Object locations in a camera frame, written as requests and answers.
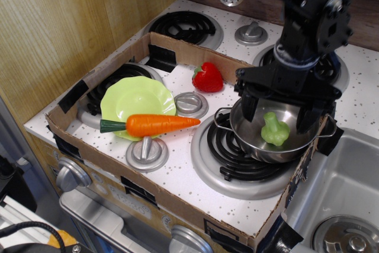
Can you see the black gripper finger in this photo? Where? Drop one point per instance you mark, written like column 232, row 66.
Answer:
column 308, row 116
column 249, row 105

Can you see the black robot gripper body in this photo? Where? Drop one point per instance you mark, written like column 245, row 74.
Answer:
column 287, row 84

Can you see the green toy broccoli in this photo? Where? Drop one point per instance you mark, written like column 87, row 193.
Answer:
column 274, row 132

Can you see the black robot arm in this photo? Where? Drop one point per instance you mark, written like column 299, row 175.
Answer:
column 313, row 29

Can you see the stainless steel pan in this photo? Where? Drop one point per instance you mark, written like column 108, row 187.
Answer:
column 248, row 134

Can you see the back right black burner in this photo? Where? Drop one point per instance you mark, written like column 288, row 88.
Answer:
column 323, row 68

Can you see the black burner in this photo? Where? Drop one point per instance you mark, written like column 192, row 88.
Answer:
column 89, row 110
column 222, row 164
column 189, row 26
column 323, row 68

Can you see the red toy strawberry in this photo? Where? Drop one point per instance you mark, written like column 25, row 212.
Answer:
column 207, row 78

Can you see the middle silver stove knob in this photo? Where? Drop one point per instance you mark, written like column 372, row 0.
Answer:
column 191, row 104

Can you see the front right black burner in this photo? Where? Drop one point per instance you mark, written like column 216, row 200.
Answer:
column 222, row 164

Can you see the back silver stove knob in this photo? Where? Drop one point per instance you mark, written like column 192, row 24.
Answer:
column 251, row 35

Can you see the silver toy sink basin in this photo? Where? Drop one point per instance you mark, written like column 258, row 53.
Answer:
column 343, row 183

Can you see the back left black burner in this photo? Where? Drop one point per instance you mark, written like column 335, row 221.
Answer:
column 189, row 26

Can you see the orange toy carrot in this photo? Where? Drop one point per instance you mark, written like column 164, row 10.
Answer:
column 141, row 125

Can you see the brown cardboard fence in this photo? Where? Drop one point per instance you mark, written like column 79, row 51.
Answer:
column 175, row 189

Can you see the light green plastic plate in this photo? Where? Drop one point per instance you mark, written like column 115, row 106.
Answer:
column 136, row 95

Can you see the silver pot lid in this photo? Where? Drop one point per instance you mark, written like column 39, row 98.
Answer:
column 345, row 234

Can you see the right silver oven knob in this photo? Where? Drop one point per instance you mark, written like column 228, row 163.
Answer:
column 186, row 241

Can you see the silver oven knob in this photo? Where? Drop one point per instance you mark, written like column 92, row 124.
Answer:
column 186, row 241
column 71, row 176

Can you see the front left black burner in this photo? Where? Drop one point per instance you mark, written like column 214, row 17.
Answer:
column 89, row 110

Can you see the left silver oven knob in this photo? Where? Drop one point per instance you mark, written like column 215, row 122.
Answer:
column 71, row 176

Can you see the orange yellow object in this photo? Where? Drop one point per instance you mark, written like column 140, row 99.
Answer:
column 68, row 240

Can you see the silver oven door handle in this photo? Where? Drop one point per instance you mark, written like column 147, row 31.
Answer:
column 100, row 222

